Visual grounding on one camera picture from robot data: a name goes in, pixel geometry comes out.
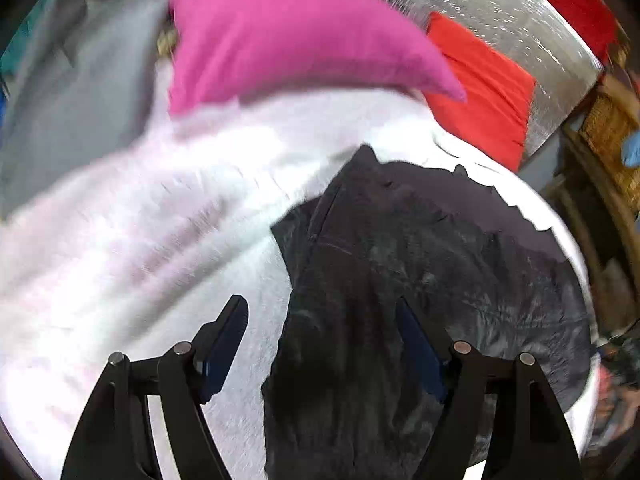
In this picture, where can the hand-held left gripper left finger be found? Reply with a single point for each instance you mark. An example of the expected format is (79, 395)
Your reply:
(225, 347)

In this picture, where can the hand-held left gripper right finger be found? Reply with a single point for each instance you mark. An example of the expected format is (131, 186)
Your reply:
(420, 357)

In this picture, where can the black quilted jacket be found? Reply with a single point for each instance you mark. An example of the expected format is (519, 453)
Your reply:
(370, 260)

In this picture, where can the white embossed bedspread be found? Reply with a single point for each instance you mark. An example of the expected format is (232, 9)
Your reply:
(125, 240)

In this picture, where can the red pillow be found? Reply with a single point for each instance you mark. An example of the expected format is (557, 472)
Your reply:
(485, 90)

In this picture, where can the wicker basket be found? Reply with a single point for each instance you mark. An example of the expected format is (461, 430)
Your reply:
(612, 135)

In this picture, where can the blue cloth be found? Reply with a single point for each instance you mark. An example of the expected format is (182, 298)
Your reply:
(632, 150)

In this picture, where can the grey garment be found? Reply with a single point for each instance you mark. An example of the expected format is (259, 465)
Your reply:
(75, 90)

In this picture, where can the pink pillow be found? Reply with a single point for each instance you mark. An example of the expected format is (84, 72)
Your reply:
(280, 35)

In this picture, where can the silver foil insulation mat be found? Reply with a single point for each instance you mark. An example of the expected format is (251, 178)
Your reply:
(500, 5)

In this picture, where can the teal shirt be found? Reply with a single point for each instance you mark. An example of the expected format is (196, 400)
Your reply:
(17, 45)

